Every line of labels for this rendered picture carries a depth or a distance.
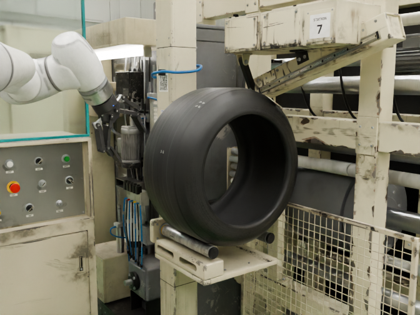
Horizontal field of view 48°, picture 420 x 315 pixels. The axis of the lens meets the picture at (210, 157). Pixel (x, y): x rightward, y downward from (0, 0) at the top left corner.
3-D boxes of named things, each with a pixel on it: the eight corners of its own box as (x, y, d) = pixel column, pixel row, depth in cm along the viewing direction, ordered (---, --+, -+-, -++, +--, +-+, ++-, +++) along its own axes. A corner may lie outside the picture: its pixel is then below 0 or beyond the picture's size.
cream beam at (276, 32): (222, 54, 204) (223, 19, 201) (265, 55, 218) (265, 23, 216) (334, 43, 155) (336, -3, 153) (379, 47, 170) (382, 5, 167)
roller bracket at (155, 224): (149, 242, 195) (149, 219, 194) (224, 225, 218) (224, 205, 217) (153, 244, 193) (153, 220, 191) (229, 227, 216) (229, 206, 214)
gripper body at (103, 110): (100, 85, 141) (114, 107, 148) (82, 104, 138) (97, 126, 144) (117, 89, 137) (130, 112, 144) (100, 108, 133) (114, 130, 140)
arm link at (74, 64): (109, 65, 136) (68, 79, 138) (82, 19, 126) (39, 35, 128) (107, 87, 129) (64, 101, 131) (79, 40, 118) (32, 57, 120)
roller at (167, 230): (160, 235, 195) (160, 225, 194) (169, 234, 198) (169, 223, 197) (209, 260, 167) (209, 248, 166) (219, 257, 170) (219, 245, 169)
